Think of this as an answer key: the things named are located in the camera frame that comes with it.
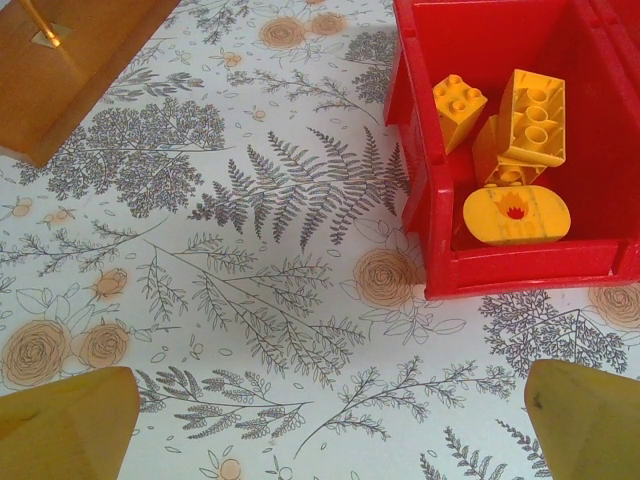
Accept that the red three-compartment bin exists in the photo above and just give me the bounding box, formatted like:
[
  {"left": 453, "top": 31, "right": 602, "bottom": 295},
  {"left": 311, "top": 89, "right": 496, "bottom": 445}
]
[{"left": 383, "top": 0, "right": 640, "bottom": 301}]

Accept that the yellow sloped lego piece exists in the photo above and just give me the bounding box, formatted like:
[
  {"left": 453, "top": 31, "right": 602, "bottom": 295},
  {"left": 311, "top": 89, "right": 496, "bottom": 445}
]
[{"left": 472, "top": 114, "right": 549, "bottom": 187}]

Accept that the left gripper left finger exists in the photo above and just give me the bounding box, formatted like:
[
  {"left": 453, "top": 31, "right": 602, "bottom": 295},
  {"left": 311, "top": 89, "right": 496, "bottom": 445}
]
[{"left": 0, "top": 366, "right": 140, "bottom": 480}]

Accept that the gold wire stand wooden base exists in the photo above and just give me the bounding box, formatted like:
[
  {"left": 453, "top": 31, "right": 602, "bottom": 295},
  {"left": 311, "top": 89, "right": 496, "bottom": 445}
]
[{"left": 0, "top": 0, "right": 184, "bottom": 166}]

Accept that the yellow long lego brick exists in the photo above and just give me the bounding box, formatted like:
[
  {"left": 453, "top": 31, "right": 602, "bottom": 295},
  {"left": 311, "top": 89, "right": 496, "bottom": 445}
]
[{"left": 497, "top": 69, "right": 568, "bottom": 167}]

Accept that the yellow square lego brick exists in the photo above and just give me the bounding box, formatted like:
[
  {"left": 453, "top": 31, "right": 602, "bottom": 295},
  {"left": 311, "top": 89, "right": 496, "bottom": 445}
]
[{"left": 432, "top": 73, "right": 489, "bottom": 155}]

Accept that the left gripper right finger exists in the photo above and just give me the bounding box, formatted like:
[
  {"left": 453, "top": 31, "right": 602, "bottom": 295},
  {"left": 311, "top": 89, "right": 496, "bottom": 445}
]
[{"left": 523, "top": 358, "right": 640, "bottom": 480}]

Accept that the yellow oval flame-print lego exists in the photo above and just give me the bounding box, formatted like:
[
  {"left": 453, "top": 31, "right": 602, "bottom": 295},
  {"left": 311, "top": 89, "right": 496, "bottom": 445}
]
[{"left": 462, "top": 183, "right": 573, "bottom": 247}]

